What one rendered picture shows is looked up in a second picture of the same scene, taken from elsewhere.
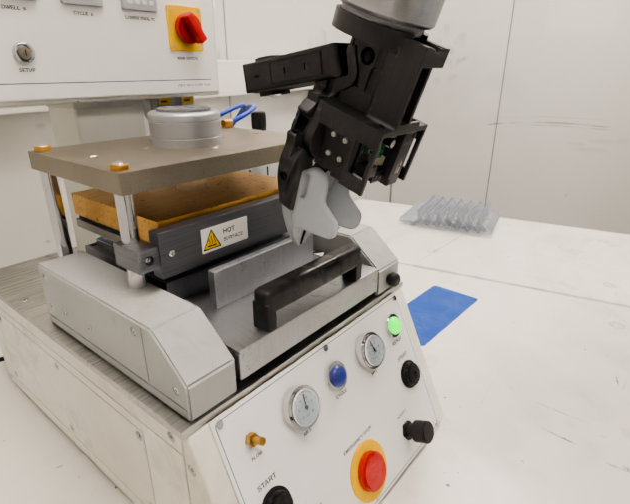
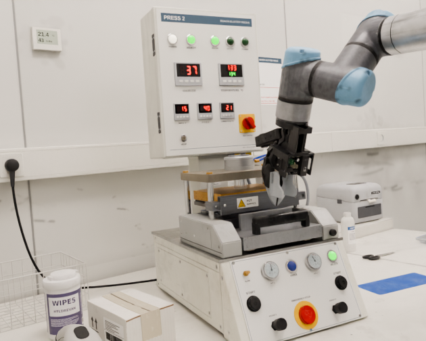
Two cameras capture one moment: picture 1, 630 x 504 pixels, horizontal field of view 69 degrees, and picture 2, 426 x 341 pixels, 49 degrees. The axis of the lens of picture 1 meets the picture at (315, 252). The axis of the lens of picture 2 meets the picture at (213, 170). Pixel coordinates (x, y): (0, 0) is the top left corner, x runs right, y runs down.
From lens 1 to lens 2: 0.71 m
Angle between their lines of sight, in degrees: 31
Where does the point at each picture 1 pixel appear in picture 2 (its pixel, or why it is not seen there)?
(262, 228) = (266, 203)
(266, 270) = not seen: hidden behind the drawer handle
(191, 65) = (249, 138)
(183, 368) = (222, 237)
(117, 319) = (203, 226)
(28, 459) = not seen: hidden behind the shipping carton
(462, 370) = (397, 304)
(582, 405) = not seen: outside the picture
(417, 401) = (345, 298)
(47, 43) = (191, 134)
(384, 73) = (290, 137)
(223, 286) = (244, 221)
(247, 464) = (243, 282)
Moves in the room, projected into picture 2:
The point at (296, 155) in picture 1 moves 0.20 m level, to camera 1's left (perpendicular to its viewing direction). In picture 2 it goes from (266, 166) to (188, 169)
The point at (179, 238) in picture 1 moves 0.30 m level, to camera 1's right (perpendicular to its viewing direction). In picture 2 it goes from (228, 200) to (357, 198)
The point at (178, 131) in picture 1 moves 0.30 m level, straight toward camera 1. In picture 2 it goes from (234, 163) to (218, 170)
